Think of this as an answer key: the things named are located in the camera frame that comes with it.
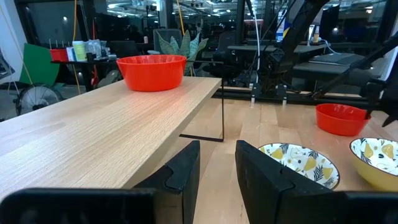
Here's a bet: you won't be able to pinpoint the white hanging cable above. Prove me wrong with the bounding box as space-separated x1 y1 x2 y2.
252 12 261 74

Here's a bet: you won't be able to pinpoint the black side table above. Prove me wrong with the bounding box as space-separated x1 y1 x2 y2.
51 58 121 93

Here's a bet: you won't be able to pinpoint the dark office desk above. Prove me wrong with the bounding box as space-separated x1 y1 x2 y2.
228 43 329 55

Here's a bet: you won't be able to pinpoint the potted plant white pot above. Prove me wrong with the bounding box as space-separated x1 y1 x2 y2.
155 29 210 77

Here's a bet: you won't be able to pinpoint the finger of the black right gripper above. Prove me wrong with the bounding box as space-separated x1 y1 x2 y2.
365 90 375 121
381 107 398 128

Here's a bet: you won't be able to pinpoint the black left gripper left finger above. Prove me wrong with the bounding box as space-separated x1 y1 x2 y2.
133 140 201 224

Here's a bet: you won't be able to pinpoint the yellow hanging cable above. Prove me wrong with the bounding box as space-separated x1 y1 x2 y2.
72 0 81 94
176 0 185 35

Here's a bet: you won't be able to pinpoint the round floor fan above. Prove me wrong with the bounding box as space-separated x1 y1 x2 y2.
14 83 65 118

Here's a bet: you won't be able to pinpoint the clear plastic bags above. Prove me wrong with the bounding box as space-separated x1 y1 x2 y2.
85 39 108 60

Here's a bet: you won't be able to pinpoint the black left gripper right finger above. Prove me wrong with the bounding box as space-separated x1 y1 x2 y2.
235 139 346 224

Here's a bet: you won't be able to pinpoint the red box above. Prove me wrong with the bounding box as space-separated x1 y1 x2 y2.
49 48 69 62

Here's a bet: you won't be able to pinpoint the wooden shelf table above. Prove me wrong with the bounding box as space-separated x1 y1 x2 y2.
0 76 225 200

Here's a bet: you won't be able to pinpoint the grey laptop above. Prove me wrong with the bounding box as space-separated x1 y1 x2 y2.
307 52 366 67

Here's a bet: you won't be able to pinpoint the yellow pear-patterned ceramic bowl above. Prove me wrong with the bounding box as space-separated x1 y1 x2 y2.
257 142 341 190
349 137 398 192

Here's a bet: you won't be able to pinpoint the green board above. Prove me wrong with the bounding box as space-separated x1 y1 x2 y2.
19 42 60 86

